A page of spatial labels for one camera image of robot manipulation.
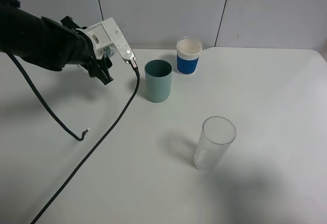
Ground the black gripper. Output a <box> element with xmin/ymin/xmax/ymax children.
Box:
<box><xmin>41</xmin><ymin>16</ymin><xmax>113</xmax><ymax>85</ymax></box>

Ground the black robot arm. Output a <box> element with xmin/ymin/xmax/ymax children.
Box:
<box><xmin>1</xmin><ymin>0</ymin><xmax>113</xmax><ymax>85</ymax></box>

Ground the teal plastic cup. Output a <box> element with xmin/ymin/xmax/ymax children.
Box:
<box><xmin>145</xmin><ymin>60</ymin><xmax>173</xmax><ymax>103</ymax></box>

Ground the blue and white paper cup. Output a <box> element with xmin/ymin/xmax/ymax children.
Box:
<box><xmin>176</xmin><ymin>37</ymin><xmax>202</xmax><ymax>75</ymax></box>

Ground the clear drinking glass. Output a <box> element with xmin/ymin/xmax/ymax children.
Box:
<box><xmin>194</xmin><ymin>116</ymin><xmax>237</xmax><ymax>171</ymax></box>

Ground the thick black camera cable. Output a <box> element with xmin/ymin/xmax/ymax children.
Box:
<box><xmin>30</xmin><ymin>58</ymin><xmax>141</xmax><ymax>224</ymax></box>

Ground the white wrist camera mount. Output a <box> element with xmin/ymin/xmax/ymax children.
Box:
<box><xmin>84</xmin><ymin>17</ymin><xmax>136</xmax><ymax>65</ymax></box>

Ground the thin black loose cable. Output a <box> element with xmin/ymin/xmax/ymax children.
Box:
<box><xmin>6</xmin><ymin>52</ymin><xmax>90</xmax><ymax>142</ymax></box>

